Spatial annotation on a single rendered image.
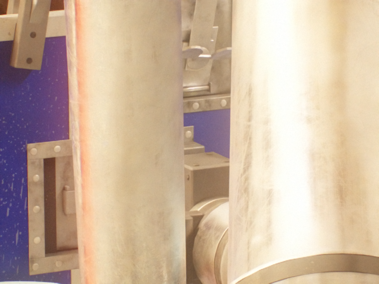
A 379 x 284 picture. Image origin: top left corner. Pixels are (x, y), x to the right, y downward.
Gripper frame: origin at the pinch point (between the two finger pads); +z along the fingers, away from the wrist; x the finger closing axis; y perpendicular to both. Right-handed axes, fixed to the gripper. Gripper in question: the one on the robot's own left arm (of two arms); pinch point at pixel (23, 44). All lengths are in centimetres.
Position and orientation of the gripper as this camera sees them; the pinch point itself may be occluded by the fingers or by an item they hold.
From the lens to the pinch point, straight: 201.1
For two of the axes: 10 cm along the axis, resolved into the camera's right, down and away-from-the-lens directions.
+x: -4.5, -2.0, 8.7
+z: -1.6, 9.8, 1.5
